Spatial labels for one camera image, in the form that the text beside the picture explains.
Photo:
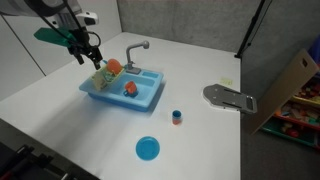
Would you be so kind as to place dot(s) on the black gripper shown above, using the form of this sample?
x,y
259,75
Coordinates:
x,y
81,41

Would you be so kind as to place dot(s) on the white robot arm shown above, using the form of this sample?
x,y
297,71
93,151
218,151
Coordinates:
x,y
20,6

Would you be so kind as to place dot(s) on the orange toy plate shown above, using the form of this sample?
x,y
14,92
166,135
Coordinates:
x,y
114,66

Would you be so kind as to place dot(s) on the yellow toy dish rack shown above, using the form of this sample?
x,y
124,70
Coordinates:
x,y
117,74

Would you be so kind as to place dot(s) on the grey toy faucet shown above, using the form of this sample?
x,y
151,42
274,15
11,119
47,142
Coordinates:
x,y
129,53

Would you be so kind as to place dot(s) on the orange toy cup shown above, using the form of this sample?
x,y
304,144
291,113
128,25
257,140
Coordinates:
x,y
130,86

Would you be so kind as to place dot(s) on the orange toy object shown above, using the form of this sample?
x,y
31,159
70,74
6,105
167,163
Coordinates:
x,y
126,93

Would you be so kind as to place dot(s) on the blue toy sink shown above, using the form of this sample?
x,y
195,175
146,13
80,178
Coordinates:
x,y
133,101

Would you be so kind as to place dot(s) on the blue toy plate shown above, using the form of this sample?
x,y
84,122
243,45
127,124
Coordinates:
x,y
147,148

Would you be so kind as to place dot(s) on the grey metal mounting plate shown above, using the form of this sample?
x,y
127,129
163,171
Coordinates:
x,y
220,96

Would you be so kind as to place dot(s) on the wooden toy storage shelf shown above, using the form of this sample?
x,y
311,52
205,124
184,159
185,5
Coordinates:
x,y
286,83

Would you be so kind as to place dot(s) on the blue and orange cup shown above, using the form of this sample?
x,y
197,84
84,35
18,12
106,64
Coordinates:
x,y
177,117

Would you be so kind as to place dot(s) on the yellow sticky note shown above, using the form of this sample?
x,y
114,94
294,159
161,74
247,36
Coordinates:
x,y
226,81

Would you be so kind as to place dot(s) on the black stand pole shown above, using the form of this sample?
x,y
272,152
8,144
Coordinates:
x,y
250,31

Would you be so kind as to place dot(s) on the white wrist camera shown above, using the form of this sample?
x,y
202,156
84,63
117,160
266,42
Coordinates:
x,y
87,18

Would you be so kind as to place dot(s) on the green gripper bracket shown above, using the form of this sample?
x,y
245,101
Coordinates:
x,y
50,36

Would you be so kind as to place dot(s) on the black equipment frame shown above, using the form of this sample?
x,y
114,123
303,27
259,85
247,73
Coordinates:
x,y
20,160

